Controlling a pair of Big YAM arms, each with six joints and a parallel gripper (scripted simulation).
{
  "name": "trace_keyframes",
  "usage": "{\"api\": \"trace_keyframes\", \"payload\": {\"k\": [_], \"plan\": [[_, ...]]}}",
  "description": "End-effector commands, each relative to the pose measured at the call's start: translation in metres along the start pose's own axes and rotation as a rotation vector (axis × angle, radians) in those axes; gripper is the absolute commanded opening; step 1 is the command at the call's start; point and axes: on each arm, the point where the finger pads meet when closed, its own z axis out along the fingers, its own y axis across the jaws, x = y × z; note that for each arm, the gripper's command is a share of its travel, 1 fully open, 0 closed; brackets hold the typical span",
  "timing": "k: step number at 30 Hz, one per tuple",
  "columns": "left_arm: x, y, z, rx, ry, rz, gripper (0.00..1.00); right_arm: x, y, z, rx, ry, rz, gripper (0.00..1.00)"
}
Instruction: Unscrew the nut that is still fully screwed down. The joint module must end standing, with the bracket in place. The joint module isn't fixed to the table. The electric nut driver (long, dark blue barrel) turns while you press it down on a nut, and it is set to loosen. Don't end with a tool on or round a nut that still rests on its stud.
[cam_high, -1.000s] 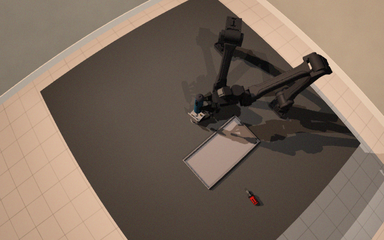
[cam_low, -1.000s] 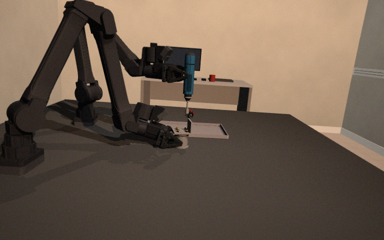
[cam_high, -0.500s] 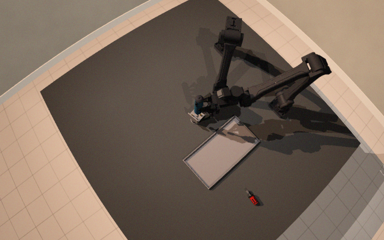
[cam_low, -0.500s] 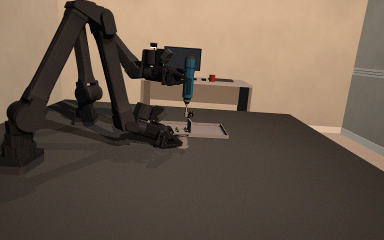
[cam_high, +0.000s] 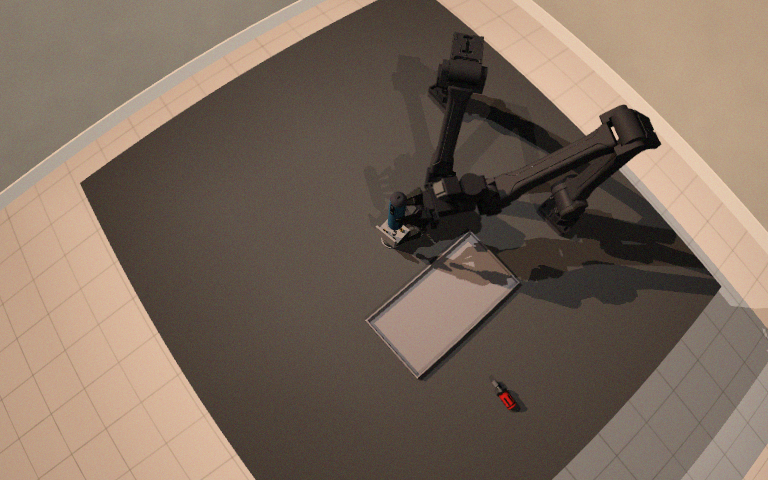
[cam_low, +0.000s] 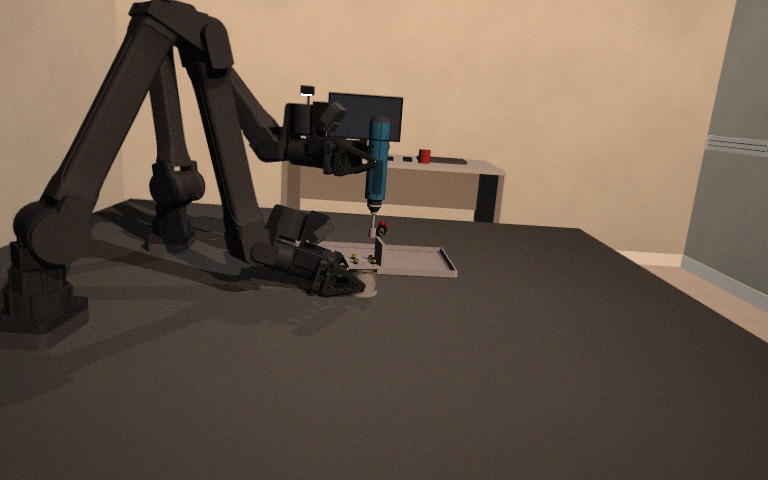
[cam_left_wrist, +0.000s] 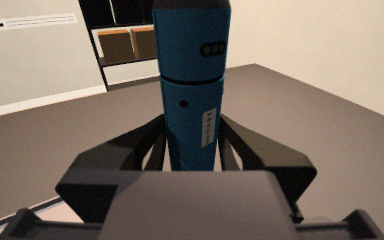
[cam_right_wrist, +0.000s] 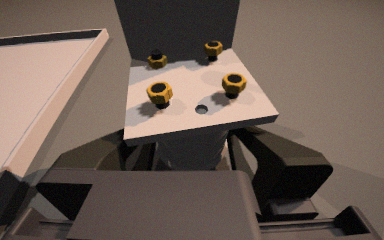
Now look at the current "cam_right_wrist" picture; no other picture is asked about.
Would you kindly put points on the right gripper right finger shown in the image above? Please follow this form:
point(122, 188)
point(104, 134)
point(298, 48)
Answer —
point(285, 169)

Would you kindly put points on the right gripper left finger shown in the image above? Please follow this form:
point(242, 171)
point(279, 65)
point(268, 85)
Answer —
point(108, 153)

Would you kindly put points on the beige rectangular tray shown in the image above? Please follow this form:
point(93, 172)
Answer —
point(32, 67)

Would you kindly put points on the yellow hex nut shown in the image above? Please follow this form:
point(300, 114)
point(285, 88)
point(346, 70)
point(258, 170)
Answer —
point(157, 63)
point(213, 48)
point(159, 92)
point(234, 83)

